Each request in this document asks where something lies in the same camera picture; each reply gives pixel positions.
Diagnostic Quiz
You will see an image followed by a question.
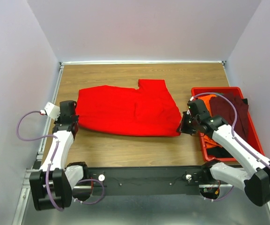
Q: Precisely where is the maroon t shirt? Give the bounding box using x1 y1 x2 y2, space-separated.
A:
210 93 249 141

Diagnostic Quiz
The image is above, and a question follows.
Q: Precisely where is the aluminium frame rail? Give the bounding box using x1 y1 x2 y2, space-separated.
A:
12 62 64 225

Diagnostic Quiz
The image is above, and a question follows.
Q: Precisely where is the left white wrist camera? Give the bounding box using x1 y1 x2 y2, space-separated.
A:
40 102 60 121

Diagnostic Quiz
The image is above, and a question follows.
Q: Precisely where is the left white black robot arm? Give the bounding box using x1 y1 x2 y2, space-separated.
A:
29 100 89 211

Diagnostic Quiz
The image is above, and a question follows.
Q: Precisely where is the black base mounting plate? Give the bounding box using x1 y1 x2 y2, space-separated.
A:
71 165 222 202

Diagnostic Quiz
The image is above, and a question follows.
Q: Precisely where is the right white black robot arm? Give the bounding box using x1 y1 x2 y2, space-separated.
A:
179 97 270 206

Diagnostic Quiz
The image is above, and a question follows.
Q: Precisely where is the orange t shirt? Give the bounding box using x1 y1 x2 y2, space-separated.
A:
198 94 222 149

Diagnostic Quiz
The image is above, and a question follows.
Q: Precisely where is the red t shirt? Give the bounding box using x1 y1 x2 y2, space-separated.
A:
76 79 182 137

